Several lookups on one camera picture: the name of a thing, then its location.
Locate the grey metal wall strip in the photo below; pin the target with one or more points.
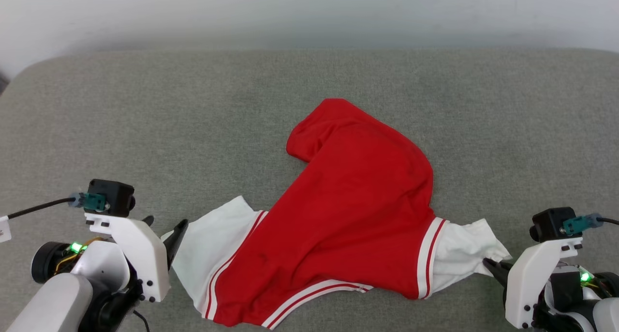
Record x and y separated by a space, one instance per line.
3 82

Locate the red and white jersey shirt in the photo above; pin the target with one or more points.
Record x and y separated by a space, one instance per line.
348 211

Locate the white camera bracket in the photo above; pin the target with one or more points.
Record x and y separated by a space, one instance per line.
529 279
145 259

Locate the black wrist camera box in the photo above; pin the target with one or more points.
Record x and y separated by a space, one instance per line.
549 224
113 196

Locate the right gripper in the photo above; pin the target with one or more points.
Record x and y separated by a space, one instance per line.
566 293

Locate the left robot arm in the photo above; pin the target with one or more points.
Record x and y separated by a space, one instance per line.
53 305

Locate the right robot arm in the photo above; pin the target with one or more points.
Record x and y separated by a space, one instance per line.
604 315

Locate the left black wrist camera box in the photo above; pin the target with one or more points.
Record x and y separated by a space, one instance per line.
113 196

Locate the left white camera bracket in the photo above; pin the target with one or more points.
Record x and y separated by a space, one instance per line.
145 259

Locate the right black wrist camera box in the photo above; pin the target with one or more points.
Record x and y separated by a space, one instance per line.
549 224

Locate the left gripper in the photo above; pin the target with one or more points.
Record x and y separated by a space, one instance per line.
104 262

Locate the right white camera bracket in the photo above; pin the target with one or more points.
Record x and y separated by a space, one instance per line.
529 279

